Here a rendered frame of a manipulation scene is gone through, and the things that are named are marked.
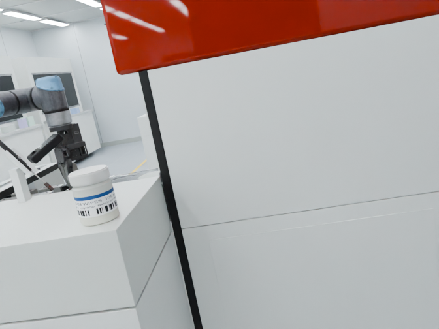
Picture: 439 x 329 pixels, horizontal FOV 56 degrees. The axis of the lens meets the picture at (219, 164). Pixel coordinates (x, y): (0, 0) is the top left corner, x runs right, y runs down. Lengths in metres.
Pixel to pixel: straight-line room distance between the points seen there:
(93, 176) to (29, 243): 0.16
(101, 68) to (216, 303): 8.72
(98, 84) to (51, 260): 8.97
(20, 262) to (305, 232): 0.64
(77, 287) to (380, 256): 0.72
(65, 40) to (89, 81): 1.00
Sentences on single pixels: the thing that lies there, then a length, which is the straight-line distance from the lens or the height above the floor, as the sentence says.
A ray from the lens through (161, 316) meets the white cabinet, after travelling 0.92.
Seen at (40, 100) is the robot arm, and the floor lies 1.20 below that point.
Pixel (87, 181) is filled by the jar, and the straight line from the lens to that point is 0.75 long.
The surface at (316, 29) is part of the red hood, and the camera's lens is 0.99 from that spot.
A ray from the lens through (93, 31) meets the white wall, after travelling 9.72.
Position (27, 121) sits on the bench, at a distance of 6.96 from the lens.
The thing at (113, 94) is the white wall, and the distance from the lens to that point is 9.59.
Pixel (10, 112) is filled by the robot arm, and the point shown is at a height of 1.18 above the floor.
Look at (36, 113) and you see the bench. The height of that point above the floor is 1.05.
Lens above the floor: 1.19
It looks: 12 degrees down
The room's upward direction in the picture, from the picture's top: 11 degrees counter-clockwise
